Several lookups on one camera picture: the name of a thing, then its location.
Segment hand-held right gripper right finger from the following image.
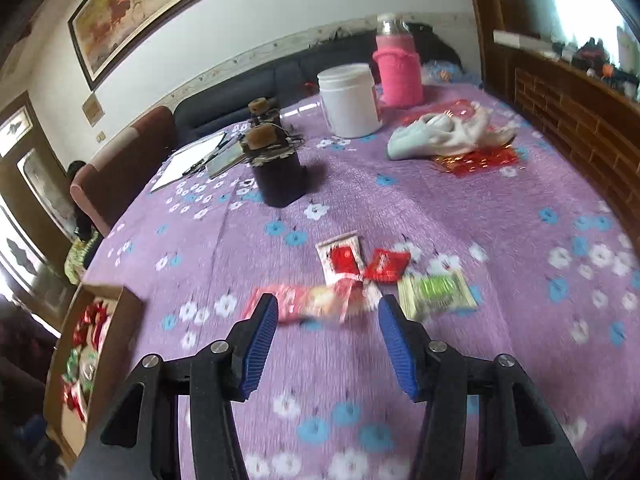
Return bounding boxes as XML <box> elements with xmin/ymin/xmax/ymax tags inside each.
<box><xmin>377</xmin><ymin>295</ymin><xmax>588</xmax><ymax>480</ymax></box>

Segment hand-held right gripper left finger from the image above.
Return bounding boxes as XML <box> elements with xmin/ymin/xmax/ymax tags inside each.
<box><xmin>70</xmin><ymin>292</ymin><xmax>279</xmax><ymax>480</ymax></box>

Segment small pink cartoon snack packet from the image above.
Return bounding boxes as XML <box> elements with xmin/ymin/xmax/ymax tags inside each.
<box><xmin>242</xmin><ymin>282</ymin><xmax>373</xmax><ymax>325</ymax></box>

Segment green and white candy packet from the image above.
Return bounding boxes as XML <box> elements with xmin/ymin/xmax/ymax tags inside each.
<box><xmin>398</xmin><ymin>269</ymin><xmax>478</xmax><ymax>322</ymax></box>

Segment small red candy packet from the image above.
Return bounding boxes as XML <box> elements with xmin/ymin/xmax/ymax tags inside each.
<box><xmin>364</xmin><ymin>248</ymin><xmax>412</xmax><ymax>283</ymax></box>

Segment small white red-label packet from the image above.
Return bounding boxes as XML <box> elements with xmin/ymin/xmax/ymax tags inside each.
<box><xmin>316</xmin><ymin>231</ymin><xmax>363</xmax><ymax>286</ymax></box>

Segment brown cardboard box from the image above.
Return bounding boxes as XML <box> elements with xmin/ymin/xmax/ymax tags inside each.
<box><xmin>42</xmin><ymin>282</ymin><xmax>146</xmax><ymax>453</ymax></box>

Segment heap of mixed snack packets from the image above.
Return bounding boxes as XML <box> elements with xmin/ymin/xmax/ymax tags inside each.
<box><xmin>61</xmin><ymin>300</ymin><xmax>112</xmax><ymax>421</ymax></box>

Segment purple floral tablecloth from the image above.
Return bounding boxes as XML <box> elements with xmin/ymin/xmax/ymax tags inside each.
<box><xmin>80</xmin><ymin>82</ymin><xmax>640</xmax><ymax>480</ymax></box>

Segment black jar with cork lid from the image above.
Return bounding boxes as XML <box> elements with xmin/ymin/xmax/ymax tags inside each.
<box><xmin>240</xmin><ymin>125</ymin><xmax>308</xmax><ymax>208</ymax></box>
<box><xmin>247</xmin><ymin>97</ymin><xmax>283</xmax><ymax>131</ymax></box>

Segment notebook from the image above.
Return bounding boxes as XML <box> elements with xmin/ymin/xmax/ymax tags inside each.
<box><xmin>206</xmin><ymin>142</ymin><xmax>248</xmax><ymax>179</ymax></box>

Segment black pen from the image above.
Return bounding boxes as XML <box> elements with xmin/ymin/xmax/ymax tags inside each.
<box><xmin>182</xmin><ymin>132</ymin><xmax>246</xmax><ymax>177</ymax></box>

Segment white paper sheets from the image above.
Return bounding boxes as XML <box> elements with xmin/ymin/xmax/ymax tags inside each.
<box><xmin>150</xmin><ymin>131</ymin><xmax>228</xmax><ymax>194</ymax></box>

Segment pale blue cloth glove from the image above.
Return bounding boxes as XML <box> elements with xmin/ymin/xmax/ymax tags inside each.
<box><xmin>387</xmin><ymin>114</ymin><xmax>453</xmax><ymax>161</ymax></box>

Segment red-brown chair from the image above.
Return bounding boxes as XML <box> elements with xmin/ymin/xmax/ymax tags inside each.
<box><xmin>70</xmin><ymin>105</ymin><xmax>178</xmax><ymax>238</ymax></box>

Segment white cloth glove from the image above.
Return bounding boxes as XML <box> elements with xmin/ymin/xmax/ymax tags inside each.
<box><xmin>440</xmin><ymin>102</ymin><xmax>518</xmax><ymax>153</ymax></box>

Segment dark blue sofa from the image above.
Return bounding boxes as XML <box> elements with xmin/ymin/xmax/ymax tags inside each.
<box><xmin>172</xmin><ymin>22</ymin><xmax>481</xmax><ymax>143</ymax></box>

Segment white plastic jar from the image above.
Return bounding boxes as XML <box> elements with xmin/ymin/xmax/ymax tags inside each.
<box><xmin>317</xmin><ymin>63</ymin><xmax>385</xmax><ymax>138</ymax></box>

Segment wooden door with glass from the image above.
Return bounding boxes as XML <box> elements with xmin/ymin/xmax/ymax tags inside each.
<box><xmin>0</xmin><ymin>92</ymin><xmax>83</xmax><ymax>321</ymax></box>

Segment pink knit-covered bottle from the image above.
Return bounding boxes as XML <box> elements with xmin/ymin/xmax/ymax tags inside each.
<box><xmin>371</xmin><ymin>12</ymin><xmax>425</xmax><ymax>108</ymax></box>

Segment blue patterned cloth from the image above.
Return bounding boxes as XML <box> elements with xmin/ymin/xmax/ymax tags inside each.
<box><xmin>422</xmin><ymin>60</ymin><xmax>481</xmax><ymax>86</ymax></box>

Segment wooden cabinet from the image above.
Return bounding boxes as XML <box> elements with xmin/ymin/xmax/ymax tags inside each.
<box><xmin>462</xmin><ymin>0</ymin><xmax>640</xmax><ymax>246</ymax></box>

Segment dark cloth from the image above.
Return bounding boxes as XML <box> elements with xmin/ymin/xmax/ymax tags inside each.
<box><xmin>405</xmin><ymin>21</ymin><xmax>463</xmax><ymax>68</ymax></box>

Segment white flat box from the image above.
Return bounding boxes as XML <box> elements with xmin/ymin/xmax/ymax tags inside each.
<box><xmin>493</xmin><ymin>29</ymin><xmax>556</xmax><ymax>56</ymax></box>

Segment red and black toy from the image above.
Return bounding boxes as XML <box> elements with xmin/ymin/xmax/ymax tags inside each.
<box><xmin>572</xmin><ymin>37</ymin><xmax>616</xmax><ymax>68</ymax></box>

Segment small wall plaque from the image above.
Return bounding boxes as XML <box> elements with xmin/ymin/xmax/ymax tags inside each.
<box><xmin>82</xmin><ymin>92</ymin><xmax>105</xmax><ymax>126</ymax></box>

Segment framed wall painting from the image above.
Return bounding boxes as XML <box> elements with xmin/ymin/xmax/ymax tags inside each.
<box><xmin>67</xmin><ymin>0</ymin><xmax>278</xmax><ymax>92</ymax></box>

